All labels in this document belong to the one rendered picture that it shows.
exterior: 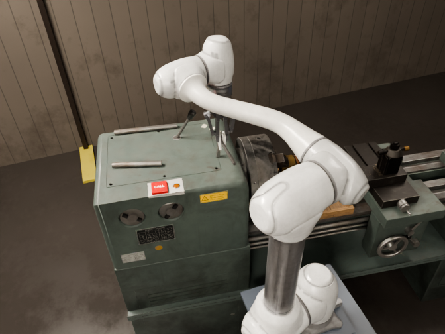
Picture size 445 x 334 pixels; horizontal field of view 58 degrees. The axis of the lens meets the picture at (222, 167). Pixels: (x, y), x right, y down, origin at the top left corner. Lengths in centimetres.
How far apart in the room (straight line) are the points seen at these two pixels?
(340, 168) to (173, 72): 58
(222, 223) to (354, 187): 76
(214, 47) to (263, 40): 263
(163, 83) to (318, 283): 85
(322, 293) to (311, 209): 56
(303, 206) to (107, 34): 283
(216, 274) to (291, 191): 104
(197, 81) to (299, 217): 54
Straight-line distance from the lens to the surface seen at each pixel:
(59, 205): 354
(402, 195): 204
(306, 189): 98
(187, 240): 173
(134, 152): 175
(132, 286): 194
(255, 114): 120
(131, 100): 384
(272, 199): 96
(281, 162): 177
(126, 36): 359
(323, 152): 109
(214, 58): 134
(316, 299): 151
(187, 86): 126
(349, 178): 107
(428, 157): 250
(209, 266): 189
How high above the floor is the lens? 229
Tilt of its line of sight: 40 degrees down
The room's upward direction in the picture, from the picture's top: 2 degrees counter-clockwise
